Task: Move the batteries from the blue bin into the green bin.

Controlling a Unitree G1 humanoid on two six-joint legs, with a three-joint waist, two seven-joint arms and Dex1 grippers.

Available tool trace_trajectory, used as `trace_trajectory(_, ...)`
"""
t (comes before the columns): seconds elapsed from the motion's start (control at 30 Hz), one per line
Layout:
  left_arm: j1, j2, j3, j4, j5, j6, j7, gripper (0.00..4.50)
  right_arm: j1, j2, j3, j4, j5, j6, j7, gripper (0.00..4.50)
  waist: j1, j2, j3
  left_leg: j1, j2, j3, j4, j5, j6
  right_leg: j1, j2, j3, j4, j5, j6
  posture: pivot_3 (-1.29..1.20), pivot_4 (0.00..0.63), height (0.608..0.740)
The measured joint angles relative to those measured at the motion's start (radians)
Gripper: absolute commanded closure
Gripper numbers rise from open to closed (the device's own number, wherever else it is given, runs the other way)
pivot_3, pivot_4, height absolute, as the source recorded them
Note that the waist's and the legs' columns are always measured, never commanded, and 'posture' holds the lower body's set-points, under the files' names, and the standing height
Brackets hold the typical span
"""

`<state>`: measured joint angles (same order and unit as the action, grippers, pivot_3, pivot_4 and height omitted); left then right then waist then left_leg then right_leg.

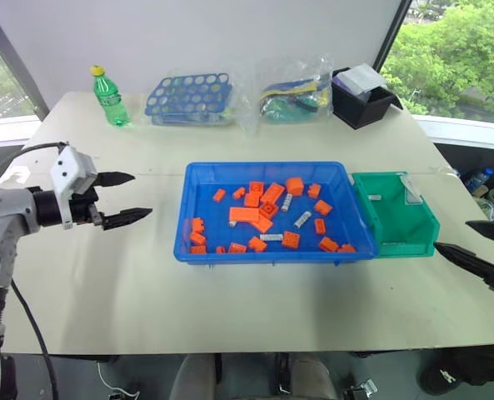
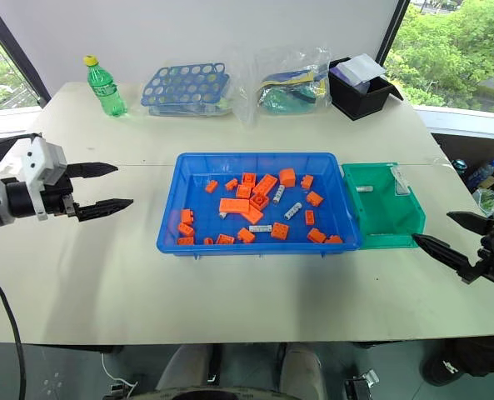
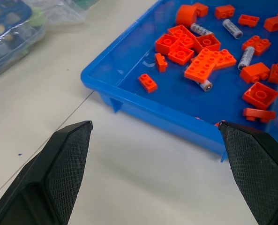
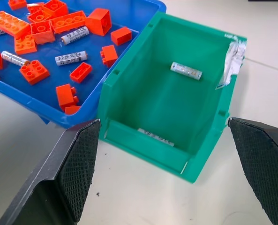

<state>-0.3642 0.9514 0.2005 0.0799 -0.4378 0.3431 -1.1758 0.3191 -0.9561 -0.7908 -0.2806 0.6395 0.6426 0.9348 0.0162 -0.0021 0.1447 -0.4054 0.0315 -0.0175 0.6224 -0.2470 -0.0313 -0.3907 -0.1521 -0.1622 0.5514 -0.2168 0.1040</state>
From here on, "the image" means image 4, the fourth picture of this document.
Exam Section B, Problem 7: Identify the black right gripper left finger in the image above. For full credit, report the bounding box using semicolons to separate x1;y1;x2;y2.
0;119;102;225

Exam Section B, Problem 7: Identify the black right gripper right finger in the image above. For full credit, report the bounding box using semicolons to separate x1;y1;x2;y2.
227;117;278;225

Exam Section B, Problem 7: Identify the green plastic bin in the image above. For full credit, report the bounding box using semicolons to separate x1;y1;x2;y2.
96;11;248;184

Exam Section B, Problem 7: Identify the blue plastic tray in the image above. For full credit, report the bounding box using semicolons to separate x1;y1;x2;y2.
0;0;167;129

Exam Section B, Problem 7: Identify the torn white paper label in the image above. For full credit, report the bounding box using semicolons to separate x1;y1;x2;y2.
215;38;248;90

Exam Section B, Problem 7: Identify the orange four-stud plastic brick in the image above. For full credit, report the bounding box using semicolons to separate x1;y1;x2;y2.
19;60;51;86

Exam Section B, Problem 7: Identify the silver orange AA battery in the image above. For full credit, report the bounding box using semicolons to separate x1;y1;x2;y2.
0;50;31;68

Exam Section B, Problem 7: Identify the orange 2x4 plastic brick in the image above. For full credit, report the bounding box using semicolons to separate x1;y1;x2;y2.
0;11;32;38

